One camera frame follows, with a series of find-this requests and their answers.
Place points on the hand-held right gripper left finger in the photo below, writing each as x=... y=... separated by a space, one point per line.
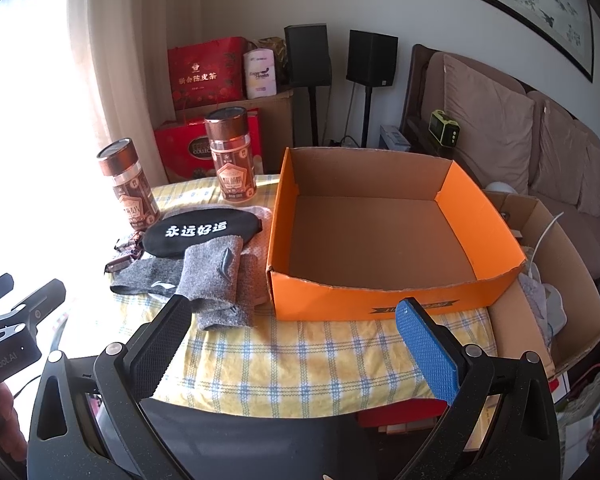
x=160 y=345

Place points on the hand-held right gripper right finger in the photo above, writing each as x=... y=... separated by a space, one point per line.
x=425 y=345

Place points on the brown candy bar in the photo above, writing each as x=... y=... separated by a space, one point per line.
x=127 y=250
x=137 y=238
x=118 y=263

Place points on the orange cardboard box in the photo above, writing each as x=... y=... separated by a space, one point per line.
x=330 y=305

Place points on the black eye mask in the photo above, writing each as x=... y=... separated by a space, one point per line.
x=200 y=232

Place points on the white mesh cloth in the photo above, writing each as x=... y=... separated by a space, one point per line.
x=257 y=270

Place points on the brown-lid oat jar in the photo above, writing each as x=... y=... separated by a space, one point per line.
x=130 y=195

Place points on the brown-lid powder jar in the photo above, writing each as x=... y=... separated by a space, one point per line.
x=235 y=170

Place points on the person's left hand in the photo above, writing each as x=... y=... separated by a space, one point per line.
x=0 y=415

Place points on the red flat box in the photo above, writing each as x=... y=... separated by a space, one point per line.
x=400 y=410

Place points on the yellow plaid tablecloth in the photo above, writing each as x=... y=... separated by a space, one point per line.
x=280 y=360

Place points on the white crumpled cloth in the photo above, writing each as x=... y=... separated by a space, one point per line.
x=545 y=305

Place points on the open brown cardboard box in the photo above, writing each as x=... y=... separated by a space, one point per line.
x=575 y=270

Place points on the white round object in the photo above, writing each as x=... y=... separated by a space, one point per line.
x=502 y=188

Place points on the brown sofa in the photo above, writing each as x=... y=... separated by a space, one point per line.
x=560 y=230

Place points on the printed paper bag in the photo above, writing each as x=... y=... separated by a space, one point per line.
x=595 y=410

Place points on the red chocolate gift box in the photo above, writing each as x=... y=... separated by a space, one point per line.
x=180 y=150

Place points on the white and blue box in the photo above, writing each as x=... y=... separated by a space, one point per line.
x=394 y=139

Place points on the green alarm clock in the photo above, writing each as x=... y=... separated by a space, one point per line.
x=444 y=129

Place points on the white power strip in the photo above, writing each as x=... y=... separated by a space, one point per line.
x=344 y=141

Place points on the beige sofa cushion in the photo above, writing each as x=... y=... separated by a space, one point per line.
x=595 y=175
x=485 y=125
x=555 y=155

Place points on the black speaker stand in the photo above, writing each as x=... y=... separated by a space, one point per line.
x=366 y=115
x=313 y=115

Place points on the brown closed carton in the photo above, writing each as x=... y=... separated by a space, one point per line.
x=277 y=125

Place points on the white curtain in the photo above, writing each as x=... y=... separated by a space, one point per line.
x=130 y=60

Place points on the red tea gift box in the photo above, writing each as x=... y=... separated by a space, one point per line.
x=205 y=80

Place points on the white tissue pack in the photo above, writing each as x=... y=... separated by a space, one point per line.
x=260 y=75

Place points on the black speaker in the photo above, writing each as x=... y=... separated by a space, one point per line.
x=307 y=55
x=372 y=57

